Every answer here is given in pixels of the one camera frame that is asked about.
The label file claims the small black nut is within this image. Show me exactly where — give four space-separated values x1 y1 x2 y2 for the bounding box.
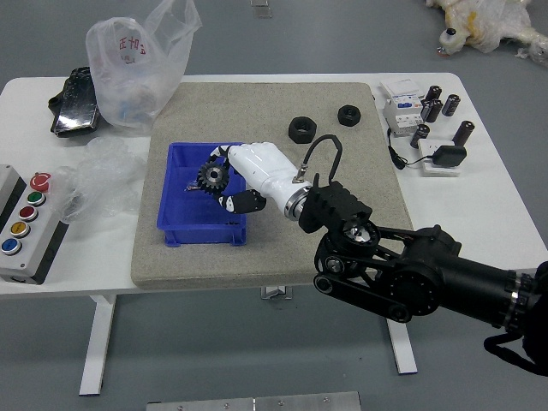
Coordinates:
337 104 364 127

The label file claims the white table leg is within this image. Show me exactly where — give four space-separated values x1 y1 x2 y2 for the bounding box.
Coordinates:
79 294 116 396
386 319 419 376

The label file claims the metal bracket under table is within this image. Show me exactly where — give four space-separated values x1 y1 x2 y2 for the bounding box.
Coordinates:
260 285 295 301

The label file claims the blue plastic box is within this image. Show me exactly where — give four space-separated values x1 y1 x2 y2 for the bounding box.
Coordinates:
153 142 248 248

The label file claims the black adapter cord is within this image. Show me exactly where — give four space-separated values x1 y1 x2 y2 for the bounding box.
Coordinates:
386 127 436 169

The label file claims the black metal gear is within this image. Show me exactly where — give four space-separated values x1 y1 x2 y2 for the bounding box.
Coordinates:
196 163 230 198

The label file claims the white power socket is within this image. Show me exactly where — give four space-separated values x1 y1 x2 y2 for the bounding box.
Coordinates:
417 139 462 177

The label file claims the black power adapter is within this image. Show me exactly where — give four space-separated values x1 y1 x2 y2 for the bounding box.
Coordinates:
432 145 467 168

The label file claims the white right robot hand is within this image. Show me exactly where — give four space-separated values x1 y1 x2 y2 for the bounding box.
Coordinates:
207 140 313 215

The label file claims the big black nut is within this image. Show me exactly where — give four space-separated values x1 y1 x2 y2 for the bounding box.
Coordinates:
287 116 319 143

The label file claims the plush toy in plastic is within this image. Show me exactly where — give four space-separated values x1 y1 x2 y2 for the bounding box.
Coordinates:
425 0 548 69

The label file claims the black plastic package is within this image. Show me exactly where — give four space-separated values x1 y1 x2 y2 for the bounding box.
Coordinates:
47 66 104 139

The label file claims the small white carton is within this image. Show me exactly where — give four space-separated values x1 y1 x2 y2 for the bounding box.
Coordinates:
379 79 423 98

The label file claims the grey button control box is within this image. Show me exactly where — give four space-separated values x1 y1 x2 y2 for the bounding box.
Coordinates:
0 164 72 286

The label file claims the large grey metal plate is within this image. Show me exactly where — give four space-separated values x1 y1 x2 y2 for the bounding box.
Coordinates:
146 391 361 411

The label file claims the red emergency stop button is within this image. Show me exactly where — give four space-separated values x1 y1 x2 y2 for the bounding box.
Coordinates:
29 171 53 193

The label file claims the white circuit breaker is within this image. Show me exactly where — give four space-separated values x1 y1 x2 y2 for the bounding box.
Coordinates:
382 94 425 138

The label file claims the white plastic bag red print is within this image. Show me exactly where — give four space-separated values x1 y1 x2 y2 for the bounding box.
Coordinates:
85 0 202 138

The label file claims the grey-brown mat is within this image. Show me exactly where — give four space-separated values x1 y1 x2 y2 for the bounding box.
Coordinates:
130 81 414 289

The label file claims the crumpled clear plastic wrap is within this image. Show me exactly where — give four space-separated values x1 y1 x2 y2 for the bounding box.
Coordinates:
51 136 149 223

